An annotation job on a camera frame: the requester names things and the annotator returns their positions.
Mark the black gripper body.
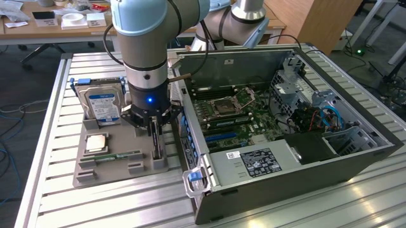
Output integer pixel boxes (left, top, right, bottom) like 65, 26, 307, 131
128, 80, 172, 115

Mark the green graphics card black fan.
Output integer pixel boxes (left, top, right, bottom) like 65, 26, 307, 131
145, 116, 164, 164

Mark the green motherboard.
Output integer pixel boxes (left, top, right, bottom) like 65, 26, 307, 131
189, 85, 288, 154

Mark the hard disk blue carrier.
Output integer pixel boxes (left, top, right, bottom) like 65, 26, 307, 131
68, 76, 126, 126

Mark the grey parts rack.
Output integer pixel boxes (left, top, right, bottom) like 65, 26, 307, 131
72, 91, 171, 188

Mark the silver CPU chip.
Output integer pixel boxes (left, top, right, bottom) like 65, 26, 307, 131
84, 134, 108, 152

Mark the beige card retainer latch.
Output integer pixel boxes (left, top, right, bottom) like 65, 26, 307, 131
165, 52, 181, 69

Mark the CPU socket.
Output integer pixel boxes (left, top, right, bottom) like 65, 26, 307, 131
211, 96, 241, 114

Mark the blue expansion slot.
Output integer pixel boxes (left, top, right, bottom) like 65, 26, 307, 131
204, 132, 237, 143

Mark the blue case release latch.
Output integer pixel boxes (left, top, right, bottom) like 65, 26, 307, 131
187, 171, 203, 183

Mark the silver socket cover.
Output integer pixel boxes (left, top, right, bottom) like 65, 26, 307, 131
233, 86, 256, 107

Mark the grey power supply unit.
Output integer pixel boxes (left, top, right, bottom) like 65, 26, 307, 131
207, 139, 304, 188

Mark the silver chipset heatsink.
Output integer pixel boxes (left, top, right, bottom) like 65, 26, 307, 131
249, 134, 271, 146

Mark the white labelled box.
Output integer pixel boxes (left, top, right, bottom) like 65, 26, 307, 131
85, 12, 106, 29

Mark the silver disk bay cage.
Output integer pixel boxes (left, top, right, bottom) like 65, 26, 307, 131
268, 53, 319, 114

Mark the flat white box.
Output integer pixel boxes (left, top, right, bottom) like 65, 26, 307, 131
60, 19, 89, 31

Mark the black office chair base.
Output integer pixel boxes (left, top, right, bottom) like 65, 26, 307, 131
17, 42, 96, 71

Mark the white tape roll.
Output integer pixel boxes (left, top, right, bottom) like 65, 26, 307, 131
62, 13, 84, 23

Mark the dark bagged item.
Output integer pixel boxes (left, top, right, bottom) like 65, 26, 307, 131
70, 0, 92, 12

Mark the black plastic fan shroud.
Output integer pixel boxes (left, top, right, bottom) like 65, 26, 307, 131
283, 132, 337, 166

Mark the black topped white box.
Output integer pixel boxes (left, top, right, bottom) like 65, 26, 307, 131
30, 11, 60, 28

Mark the dark grey open PC case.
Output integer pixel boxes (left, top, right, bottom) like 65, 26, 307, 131
165, 46, 406, 225

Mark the white paper card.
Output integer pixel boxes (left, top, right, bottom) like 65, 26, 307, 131
4, 21, 29, 29

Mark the clear plastic bag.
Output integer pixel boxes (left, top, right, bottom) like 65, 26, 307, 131
0, 0, 32, 22

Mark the slanted silver disk bay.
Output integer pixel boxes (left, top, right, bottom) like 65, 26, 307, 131
321, 125, 379, 157

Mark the white socket box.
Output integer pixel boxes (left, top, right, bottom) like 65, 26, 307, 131
336, 30, 355, 52

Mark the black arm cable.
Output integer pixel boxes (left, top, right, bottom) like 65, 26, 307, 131
102, 20, 209, 80

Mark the black wire connector block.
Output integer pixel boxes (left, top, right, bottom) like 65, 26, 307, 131
288, 108, 315, 133

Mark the blue wire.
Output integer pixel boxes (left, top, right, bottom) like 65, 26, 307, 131
317, 106, 345, 132

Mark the white table frame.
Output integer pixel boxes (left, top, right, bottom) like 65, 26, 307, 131
344, 0, 406, 66

